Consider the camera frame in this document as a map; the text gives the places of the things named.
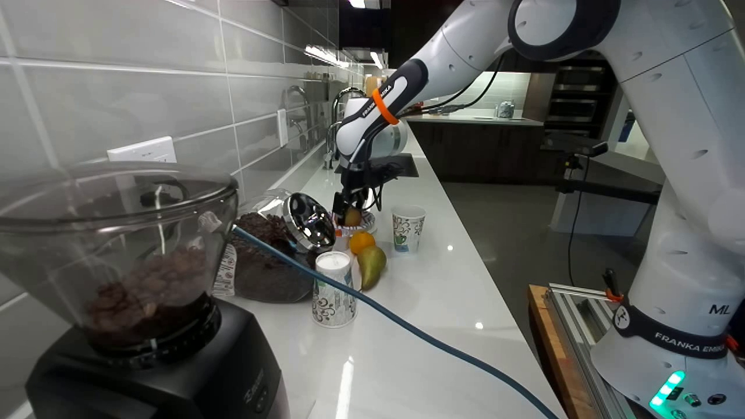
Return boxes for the orange strap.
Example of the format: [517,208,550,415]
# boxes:
[369,85,401,128]

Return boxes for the green yellow mango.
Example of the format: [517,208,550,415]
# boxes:
[357,244,390,294]

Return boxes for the wooden cart top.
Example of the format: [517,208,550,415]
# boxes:
[529,281,604,419]

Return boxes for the dark cabinet island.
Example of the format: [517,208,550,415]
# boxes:
[408,113,550,185]

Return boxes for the clear blender jar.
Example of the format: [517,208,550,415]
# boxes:
[0,161,240,360]

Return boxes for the white lidded patterned cup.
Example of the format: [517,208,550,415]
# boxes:
[311,248,358,326]

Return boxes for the blue cable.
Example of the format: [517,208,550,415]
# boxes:
[228,220,561,419]

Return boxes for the white wire rack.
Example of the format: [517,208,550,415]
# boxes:
[548,281,627,351]

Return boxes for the orange fruit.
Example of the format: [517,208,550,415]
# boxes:
[345,228,378,258]

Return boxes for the black blender base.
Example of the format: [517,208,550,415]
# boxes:
[24,294,292,419]

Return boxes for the white wall outlet plate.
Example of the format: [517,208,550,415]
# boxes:
[106,135,180,164]

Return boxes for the black tripod stand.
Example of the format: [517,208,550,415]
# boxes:
[555,139,661,288]

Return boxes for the round shiny metal lid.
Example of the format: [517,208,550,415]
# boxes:
[279,191,338,256]

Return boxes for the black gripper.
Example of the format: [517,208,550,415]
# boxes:
[331,159,391,228]

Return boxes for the small white bowl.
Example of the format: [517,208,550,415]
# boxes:
[333,210,383,238]

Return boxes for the patterned paper cup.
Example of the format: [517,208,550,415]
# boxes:
[391,203,429,256]

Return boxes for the dark kitchen sink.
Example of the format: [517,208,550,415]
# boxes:
[369,150,422,181]

